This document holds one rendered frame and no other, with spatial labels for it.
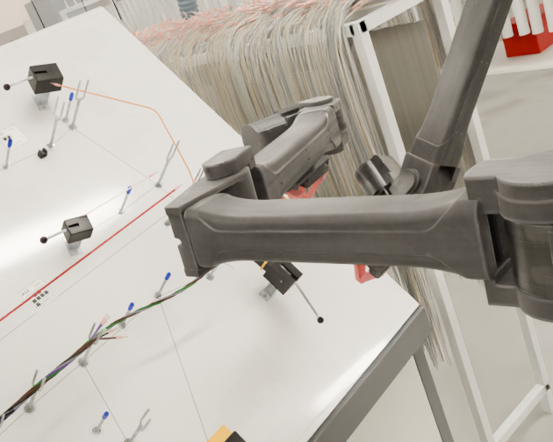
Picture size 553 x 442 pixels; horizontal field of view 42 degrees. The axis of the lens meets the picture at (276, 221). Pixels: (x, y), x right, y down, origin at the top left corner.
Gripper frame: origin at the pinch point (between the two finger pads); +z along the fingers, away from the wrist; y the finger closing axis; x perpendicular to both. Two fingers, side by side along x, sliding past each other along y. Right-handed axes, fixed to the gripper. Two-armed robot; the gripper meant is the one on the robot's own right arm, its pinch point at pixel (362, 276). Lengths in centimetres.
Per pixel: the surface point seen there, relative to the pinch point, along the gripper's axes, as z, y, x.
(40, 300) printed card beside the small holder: 16, 36, -40
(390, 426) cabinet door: 40.1, -6.5, 20.2
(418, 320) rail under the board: 24.8, -22.1, 11.3
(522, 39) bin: 90, -283, -41
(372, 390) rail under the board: 26.3, -1.1, 13.0
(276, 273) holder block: 11.5, 2.5, -14.2
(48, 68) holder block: 1, 6, -74
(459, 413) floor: 116, -81, 39
